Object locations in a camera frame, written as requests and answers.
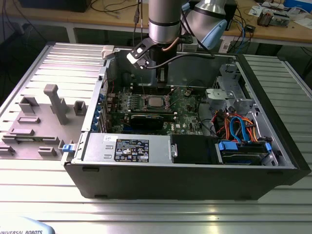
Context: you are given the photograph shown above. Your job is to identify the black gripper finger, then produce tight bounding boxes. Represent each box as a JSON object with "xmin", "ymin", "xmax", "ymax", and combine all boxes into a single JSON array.
[{"xmin": 157, "ymin": 66, "xmax": 170, "ymax": 89}]

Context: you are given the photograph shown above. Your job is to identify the metal socket cover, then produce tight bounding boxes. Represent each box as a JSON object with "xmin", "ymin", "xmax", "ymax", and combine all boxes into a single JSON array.
[{"xmin": 165, "ymin": 86, "xmax": 182, "ymax": 104}]

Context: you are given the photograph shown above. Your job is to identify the metal locking lever wire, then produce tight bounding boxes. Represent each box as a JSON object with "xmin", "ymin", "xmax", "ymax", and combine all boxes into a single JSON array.
[{"xmin": 140, "ymin": 77, "xmax": 147, "ymax": 99}]

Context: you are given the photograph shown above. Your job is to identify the CPU socket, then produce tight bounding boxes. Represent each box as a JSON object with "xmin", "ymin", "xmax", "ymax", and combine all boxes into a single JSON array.
[{"xmin": 142, "ymin": 94, "xmax": 171, "ymax": 110}]

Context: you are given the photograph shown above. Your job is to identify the green motherboard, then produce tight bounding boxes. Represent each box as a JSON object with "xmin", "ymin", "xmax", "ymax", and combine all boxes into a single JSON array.
[{"xmin": 107, "ymin": 85, "xmax": 209, "ymax": 137}]

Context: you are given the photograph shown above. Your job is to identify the black graphics card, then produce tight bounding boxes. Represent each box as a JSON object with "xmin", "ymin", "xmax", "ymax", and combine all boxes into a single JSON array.
[{"xmin": 130, "ymin": 113, "xmax": 165, "ymax": 131}]

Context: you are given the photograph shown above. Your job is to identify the beige plastic latch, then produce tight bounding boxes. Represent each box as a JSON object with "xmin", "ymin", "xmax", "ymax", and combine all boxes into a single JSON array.
[{"xmin": 101, "ymin": 45, "xmax": 115, "ymax": 60}]

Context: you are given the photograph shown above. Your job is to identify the metal drive cage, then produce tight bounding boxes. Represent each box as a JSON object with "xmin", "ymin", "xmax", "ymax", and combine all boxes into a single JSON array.
[{"xmin": 204, "ymin": 63, "xmax": 259, "ymax": 115}]

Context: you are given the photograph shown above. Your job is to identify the wooden desk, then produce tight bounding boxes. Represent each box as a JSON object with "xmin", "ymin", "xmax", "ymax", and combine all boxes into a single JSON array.
[{"xmin": 7, "ymin": 0, "xmax": 312, "ymax": 47}]

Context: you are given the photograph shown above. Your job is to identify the hard disk in blue carrier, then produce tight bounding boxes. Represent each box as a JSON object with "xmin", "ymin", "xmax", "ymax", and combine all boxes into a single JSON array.
[{"xmin": 214, "ymin": 140, "xmax": 273, "ymax": 166}]

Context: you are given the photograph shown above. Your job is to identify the silver power supply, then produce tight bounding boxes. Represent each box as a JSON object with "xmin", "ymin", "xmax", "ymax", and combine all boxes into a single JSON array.
[{"xmin": 81, "ymin": 133, "xmax": 173, "ymax": 164}]

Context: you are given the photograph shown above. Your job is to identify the black PC case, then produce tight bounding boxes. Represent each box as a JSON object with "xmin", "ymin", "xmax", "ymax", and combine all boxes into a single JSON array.
[{"xmin": 60, "ymin": 47, "xmax": 308, "ymax": 201}]

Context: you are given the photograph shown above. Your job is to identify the small black heatsink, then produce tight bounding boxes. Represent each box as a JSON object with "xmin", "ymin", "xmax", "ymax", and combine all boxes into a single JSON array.
[{"xmin": 257, "ymin": 11, "xmax": 272, "ymax": 27}]

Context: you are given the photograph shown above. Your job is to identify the black box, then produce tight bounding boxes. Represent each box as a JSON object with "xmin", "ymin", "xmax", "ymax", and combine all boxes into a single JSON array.
[{"xmin": 18, "ymin": 0, "xmax": 89, "ymax": 13}]

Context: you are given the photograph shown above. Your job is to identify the grey metal device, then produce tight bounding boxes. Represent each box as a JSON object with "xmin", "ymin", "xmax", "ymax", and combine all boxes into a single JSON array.
[{"xmin": 270, "ymin": 12, "xmax": 291, "ymax": 27}]

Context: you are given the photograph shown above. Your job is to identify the grey parts rack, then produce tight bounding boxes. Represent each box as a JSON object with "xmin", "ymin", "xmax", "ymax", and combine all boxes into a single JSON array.
[{"xmin": 0, "ymin": 84, "xmax": 88, "ymax": 160}]

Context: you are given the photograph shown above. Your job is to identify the blue box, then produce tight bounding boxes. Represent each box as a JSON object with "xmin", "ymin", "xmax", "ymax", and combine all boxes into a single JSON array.
[{"xmin": 284, "ymin": 0, "xmax": 312, "ymax": 10}]

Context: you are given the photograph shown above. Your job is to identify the pale blue teach pendant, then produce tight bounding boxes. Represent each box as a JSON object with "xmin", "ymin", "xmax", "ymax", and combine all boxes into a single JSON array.
[{"xmin": 0, "ymin": 215, "xmax": 58, "ymax": 234}]

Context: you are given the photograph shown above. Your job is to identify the copper coloured hose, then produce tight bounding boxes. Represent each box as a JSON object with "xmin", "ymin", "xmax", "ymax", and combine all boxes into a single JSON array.
[{"xmin": 162, "ymin": 36, "xmax": 182, "ymax": 52}]

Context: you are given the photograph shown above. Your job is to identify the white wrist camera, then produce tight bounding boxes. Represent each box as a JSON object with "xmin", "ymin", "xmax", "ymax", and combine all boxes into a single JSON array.
[{"xmin": 126, "ymin": 39, "xmax": 153, "ymax": 70}]

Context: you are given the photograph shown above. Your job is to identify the black camera cable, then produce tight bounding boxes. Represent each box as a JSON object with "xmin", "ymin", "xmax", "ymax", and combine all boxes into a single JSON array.
[{"xmin": 145, "ymin": 53, "xmax": 216, "ymax": 69}]

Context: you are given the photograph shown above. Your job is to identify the red wire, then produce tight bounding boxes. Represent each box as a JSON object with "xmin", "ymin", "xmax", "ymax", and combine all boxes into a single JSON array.
[{"xmin": 211, "ymin": 111, "xmax": 226, "ymax": 131}]

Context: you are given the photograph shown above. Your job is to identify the blue flat wire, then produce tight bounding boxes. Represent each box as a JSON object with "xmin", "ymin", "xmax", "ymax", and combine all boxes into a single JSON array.
[{"xmin": 229, "ymin": 116, "xmax": 252, "ymax": 143}]

